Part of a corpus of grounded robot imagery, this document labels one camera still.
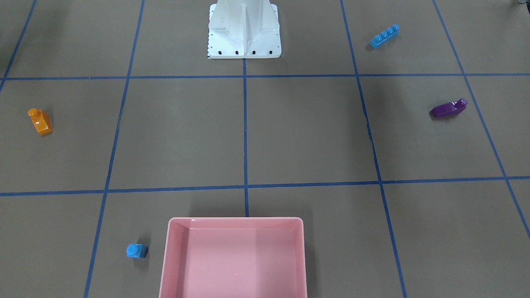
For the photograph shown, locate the long blue stud block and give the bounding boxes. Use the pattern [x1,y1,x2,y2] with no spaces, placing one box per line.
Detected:
[369,24,400,49]

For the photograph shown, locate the purple sloped block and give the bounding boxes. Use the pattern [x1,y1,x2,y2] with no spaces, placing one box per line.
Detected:
[429,98,469,119]

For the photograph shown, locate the orange sloped block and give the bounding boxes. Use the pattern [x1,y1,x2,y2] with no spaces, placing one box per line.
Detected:
[28,108,53,135]

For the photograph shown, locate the pink plastic box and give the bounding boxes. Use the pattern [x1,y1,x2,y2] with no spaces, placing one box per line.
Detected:
[159,217,308,298]

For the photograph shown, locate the small blue stud block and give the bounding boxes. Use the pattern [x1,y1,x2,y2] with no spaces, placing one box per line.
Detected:
[125,243,148,258]

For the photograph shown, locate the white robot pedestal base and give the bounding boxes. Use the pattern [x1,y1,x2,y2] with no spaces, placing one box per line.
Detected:
[207,0,282,59]

